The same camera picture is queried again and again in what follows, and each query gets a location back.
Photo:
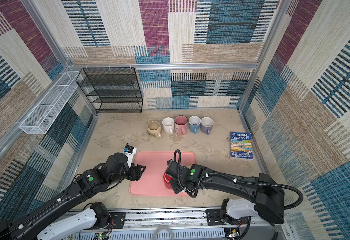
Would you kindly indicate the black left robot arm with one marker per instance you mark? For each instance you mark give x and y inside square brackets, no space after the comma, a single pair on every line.
[101,178]

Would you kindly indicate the beige ceramic teapot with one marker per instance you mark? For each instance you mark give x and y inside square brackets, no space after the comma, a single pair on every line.
[154,129]

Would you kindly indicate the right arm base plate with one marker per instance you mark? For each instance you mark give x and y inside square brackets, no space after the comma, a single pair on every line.
[214,218]

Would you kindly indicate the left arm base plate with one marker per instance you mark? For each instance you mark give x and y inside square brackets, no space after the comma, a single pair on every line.
[116,220]

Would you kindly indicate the pink plastic tray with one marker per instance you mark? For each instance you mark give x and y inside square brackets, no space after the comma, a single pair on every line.
[152,182]

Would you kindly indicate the white ceramic mug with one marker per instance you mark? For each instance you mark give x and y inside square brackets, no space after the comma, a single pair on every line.
[168,125]

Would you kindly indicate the white wire mesh basket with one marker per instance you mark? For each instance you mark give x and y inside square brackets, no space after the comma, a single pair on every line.
[41,118]

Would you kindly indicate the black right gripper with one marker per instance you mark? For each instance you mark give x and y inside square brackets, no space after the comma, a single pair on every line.
[176,189]

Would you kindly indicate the pink ghost mug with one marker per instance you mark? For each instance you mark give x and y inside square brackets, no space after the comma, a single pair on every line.
[181,124]

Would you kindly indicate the blue treehouse book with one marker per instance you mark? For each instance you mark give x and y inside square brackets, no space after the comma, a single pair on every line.
[241,146]

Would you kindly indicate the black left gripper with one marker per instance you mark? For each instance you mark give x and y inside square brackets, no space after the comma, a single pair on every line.
[136,172]

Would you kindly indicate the black wire shelf rack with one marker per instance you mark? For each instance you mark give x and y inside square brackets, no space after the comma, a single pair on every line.
[111,90]

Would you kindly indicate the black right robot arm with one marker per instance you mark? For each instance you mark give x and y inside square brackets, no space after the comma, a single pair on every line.
[262,191]

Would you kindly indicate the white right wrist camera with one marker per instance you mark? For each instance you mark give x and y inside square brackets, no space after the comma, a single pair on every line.
[172,169]

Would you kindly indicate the blue ceramic mug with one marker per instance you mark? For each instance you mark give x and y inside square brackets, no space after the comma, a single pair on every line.
[194,124]

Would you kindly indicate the red ceramic mug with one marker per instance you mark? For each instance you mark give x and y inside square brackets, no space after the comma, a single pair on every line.
[167,180]

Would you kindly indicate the purple ceramic mug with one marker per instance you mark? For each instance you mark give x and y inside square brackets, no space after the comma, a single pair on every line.
[207,124]

